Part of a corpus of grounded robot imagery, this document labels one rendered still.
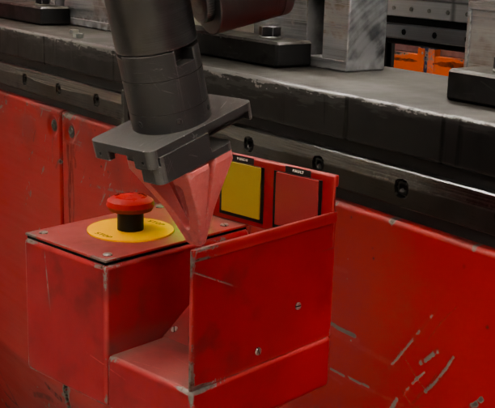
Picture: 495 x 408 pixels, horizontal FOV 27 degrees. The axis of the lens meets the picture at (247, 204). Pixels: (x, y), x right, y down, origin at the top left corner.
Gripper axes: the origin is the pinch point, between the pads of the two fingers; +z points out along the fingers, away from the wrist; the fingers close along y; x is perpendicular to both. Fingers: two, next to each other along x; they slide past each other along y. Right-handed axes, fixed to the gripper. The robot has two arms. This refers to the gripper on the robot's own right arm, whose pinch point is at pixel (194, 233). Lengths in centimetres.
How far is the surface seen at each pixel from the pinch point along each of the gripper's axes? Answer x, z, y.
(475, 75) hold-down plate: -4.1, -1.4, 33.1
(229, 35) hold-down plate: 35, 0, 41
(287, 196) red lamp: -0.1, 1.5, 10.4
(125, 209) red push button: 8.7, 0.0, 0.6
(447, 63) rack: 114, 66, 206
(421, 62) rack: 124, 66, 207
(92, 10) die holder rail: 80, 3, 55
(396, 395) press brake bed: -1.7, 26.5, 19.4
